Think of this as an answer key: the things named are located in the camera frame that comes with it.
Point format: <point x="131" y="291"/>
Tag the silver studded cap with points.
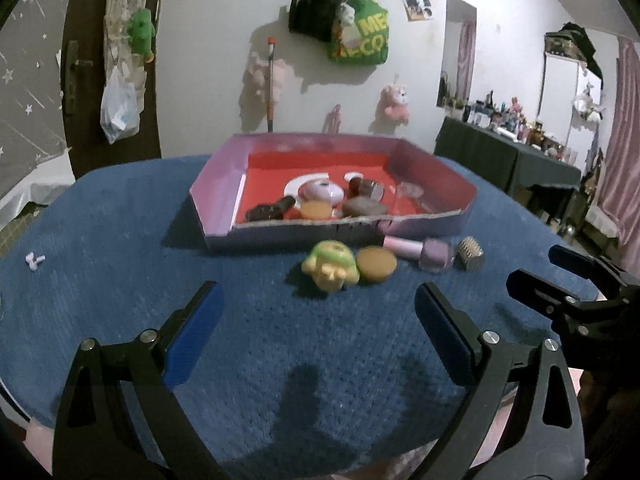
<point x="470" y="254"/>

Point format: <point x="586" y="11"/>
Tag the green plush on door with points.
<point x="141" y="32"/>

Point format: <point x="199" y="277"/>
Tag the pink plush on wall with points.
<point x="258" y="72"/>
<point x="396" y="103"/>

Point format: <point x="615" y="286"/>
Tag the tan round puff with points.
<point x="376" y="264"/>
<point x="316" y="210"/>

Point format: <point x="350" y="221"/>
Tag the white cabinet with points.
<point x="570" y="106"/>

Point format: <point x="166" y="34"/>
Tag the white plastic bag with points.
<point x="120" y="114"/>

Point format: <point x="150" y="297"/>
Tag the photo poster on wall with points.
<point x="418" y="10"/>

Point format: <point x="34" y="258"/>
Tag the pink curtain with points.
<point x="619" y="189"/>

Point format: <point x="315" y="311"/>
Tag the purple nail polish bottle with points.
<point x="430" y="255"/>

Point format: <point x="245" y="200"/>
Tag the pink plush on wall right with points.
<point x="396" y="103"/>

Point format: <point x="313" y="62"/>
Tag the pink plush on wall left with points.
<point x="258" y="72"/>

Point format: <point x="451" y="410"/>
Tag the tan round puff back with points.
<point x="376" y="264"/>

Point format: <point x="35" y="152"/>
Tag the white pink earbud case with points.
<point x="322" y="189"/>

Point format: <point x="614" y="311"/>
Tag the green yellow toy figure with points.
<point x="332" y="266"/>

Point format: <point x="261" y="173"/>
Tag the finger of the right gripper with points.
<point x="600" y="271"/>
<point x="546" y="298"/>

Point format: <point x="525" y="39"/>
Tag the tan round puff front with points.
<point x="316" y="210"/>

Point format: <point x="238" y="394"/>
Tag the purple cardboard tray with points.
<point x="217" y="189"/>

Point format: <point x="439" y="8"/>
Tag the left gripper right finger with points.
<point x="519" y="418"/>

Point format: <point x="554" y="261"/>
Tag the black backpack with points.
<point x="313" y="18"/>

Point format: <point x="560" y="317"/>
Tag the green tote bag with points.
<point x="360" y="34"/>

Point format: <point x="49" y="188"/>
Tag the orange handled stick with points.
<point x="270" y="97"/>

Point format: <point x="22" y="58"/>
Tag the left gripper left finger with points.
<point x="118" y="416"/>

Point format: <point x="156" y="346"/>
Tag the beige hanging organizer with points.
<point x="116" y="49"/>

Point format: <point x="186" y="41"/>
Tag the blue textured table cloth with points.
<point x="293" y="383"/>

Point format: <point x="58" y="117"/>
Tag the dark green side table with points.
<point x="527" y="175"/>

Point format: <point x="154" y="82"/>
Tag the glitter jar with brown lid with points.
<point x="359" y="186"/>

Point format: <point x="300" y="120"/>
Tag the dark wooden door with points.
<point x="84" y="74"/>

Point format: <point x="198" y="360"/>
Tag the clear glass cup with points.
<point x="409" y="194"/>

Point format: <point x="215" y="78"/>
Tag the small white clip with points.
<point x="33" y="261"/>

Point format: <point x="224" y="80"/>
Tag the small pink wall hook toy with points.
<point x="332" y="124"/>

